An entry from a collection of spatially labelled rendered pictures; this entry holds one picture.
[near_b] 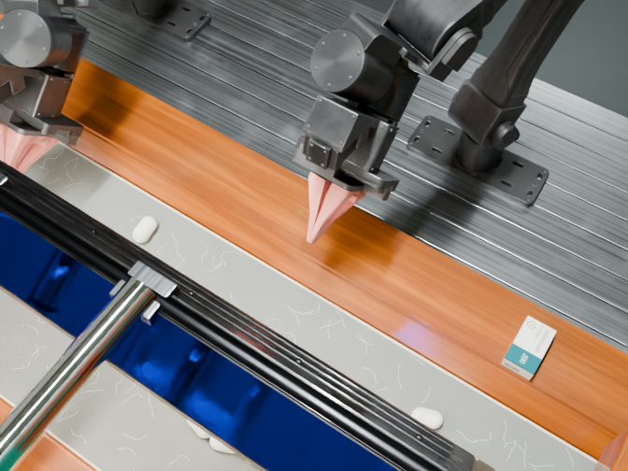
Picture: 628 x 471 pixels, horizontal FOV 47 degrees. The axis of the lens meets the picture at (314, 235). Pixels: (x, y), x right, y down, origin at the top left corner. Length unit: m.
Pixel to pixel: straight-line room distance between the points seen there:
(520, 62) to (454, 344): 0.35
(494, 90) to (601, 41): 1.42
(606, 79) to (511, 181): 1.20
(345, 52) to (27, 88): 0.37
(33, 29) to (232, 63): 0.47
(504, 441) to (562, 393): 0.08
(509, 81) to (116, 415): 0.60
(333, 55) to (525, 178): 0.48
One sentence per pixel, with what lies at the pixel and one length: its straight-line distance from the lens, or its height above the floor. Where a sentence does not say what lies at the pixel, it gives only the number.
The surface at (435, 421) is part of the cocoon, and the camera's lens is 0.80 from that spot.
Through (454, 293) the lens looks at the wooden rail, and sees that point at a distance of 0.86.
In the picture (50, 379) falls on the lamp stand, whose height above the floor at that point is 1.12.
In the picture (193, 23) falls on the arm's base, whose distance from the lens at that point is 1.25.
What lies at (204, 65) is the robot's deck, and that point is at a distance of 1.19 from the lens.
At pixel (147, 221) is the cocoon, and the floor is 0.76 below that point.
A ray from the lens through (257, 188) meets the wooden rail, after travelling 0.92.
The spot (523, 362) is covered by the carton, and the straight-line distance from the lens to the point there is 0.82.
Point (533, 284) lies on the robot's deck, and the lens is 0.99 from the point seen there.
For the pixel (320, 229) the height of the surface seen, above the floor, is 0.87.
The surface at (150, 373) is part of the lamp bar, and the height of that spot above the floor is 1.07.
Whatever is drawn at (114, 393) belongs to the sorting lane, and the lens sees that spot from 0.85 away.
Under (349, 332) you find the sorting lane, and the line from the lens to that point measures 0.85.
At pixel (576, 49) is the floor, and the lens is 2.29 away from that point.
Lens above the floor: 1.52
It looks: 59 degrees down
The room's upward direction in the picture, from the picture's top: straight up
